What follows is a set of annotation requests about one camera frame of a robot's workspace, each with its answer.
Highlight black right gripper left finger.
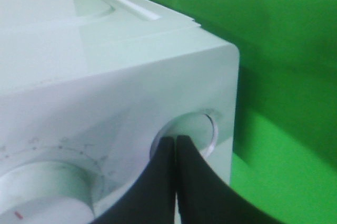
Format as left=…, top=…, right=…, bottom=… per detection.
left=92, top=137, right=176, bottom=223

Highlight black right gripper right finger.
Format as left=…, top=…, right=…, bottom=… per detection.
left=176, top=136, right=280, bottom=223

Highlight round white door button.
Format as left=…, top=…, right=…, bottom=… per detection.
left=150, top=112, right=219, bottom=158

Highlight white microwave knob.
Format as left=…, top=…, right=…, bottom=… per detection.
left=1, top=161, right=96, bottom=223

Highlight white microwave oven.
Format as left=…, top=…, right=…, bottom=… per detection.
left=1, top=0, right=239, bottom=218

